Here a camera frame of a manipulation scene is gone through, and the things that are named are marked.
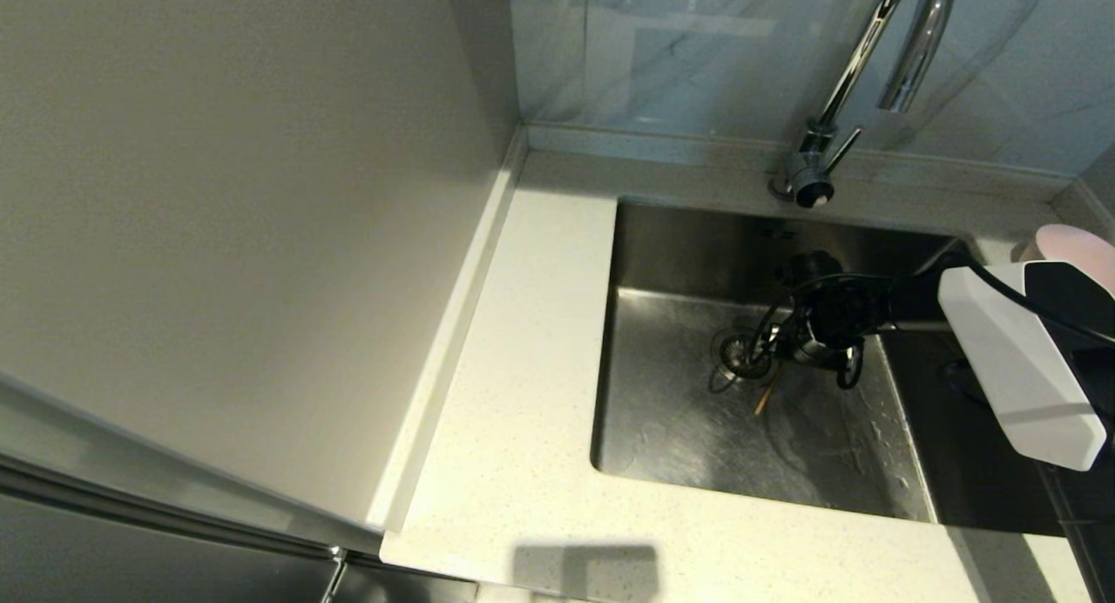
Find grey tall cabinet door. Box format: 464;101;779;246
0;451;478;603

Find wooden chopstick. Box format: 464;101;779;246
753;363;787;417

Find chrome cabinet door handle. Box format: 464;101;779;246
319;544;349;603

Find chrome gooseneck faucet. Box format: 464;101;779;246
768;0;959;209

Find stainless steel sink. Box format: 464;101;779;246
590;198;1068;534

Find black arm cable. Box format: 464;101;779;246
936;253;1115;347

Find metal sink drain strainer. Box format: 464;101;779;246
710;327;782;388

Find pink plastic bowl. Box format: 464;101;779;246
1019;224;1115;292

